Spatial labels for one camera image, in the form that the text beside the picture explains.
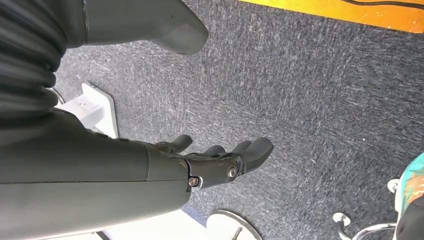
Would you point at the seated person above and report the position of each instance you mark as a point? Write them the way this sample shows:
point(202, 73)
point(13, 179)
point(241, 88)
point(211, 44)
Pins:
point(412, 218)

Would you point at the yellow floor tape strip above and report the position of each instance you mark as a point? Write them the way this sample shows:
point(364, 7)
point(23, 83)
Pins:
point(331, 10)

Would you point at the chrome chair base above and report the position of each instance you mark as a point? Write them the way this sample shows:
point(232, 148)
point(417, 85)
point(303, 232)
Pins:
point(374, 228)

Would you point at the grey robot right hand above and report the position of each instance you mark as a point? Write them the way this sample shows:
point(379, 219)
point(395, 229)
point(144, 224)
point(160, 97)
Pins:
point(82, 172)

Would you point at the white round floor disc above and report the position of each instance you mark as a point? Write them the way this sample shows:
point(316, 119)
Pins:
point(225, 227)

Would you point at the white floor panel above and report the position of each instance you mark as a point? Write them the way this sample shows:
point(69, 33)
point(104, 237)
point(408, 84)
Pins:
point(159, 228)

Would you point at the teal sneaker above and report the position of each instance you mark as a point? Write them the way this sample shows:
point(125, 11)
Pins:
point(412, 175)

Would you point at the white flat base plate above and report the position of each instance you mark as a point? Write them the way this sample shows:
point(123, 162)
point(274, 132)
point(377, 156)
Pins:
point(99, 116)

